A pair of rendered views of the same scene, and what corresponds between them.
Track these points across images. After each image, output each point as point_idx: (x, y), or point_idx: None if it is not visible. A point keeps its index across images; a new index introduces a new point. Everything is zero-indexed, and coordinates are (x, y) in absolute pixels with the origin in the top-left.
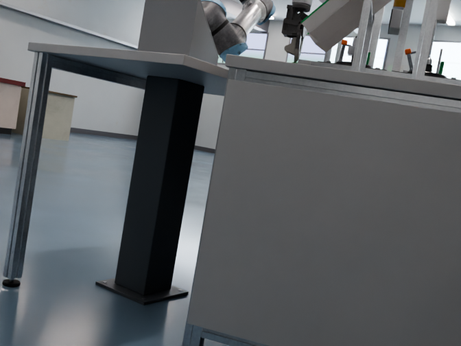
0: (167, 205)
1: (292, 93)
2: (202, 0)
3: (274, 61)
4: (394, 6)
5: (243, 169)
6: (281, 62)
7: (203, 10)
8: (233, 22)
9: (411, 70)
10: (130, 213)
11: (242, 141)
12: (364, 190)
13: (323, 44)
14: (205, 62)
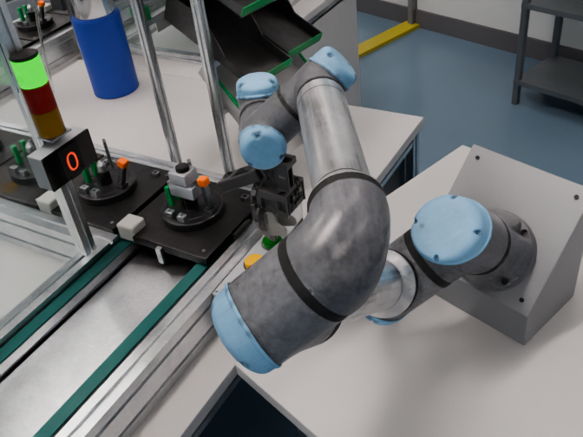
0: None
1: None
2: (475, 201)
3: (383, 111)
4: (68, 127)
5: (394, 188)
6: (378, 110)
7: (461, 169)
8: (386, 264)
9: (126, 181)
10: None
11: (398, 171)
12: None
13: (288, 145)
14: (440, 160)
